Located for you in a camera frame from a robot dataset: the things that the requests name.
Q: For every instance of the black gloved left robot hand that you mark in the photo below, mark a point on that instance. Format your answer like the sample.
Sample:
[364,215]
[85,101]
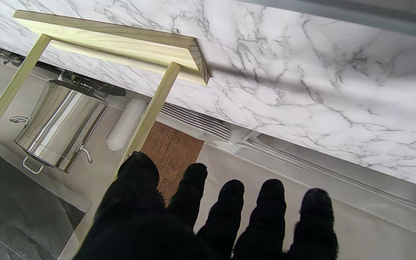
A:
[139,216]

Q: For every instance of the wooden drying rack stand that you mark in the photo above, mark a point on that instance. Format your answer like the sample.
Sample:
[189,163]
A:
[121,43]

